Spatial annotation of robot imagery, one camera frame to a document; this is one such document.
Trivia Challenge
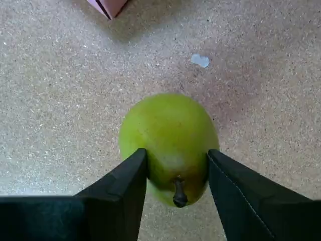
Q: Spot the small white tape scrap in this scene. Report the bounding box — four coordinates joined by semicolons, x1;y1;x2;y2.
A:
190;53;210;69

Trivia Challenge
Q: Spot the pink cardboard box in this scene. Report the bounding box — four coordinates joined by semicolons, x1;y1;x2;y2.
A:
87;0;129;21

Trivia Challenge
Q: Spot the green toy pear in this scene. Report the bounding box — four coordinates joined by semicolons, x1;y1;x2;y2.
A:
118;92;220;208

